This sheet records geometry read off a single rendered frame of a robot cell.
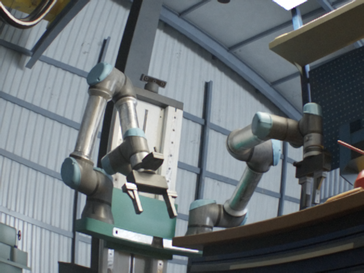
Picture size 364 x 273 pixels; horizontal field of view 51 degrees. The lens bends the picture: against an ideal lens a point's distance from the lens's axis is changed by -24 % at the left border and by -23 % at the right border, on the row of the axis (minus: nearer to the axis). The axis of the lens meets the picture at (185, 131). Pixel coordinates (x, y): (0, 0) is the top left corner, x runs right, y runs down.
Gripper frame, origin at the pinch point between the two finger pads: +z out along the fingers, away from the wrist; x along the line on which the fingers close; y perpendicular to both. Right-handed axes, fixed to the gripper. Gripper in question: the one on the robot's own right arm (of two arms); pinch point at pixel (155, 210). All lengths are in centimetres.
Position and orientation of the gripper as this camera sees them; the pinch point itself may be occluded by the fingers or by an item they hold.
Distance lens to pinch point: 149.4
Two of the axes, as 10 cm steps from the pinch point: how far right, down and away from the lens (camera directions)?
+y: -5.8, 6.0, 5.5
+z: 2.6, 7.7, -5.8
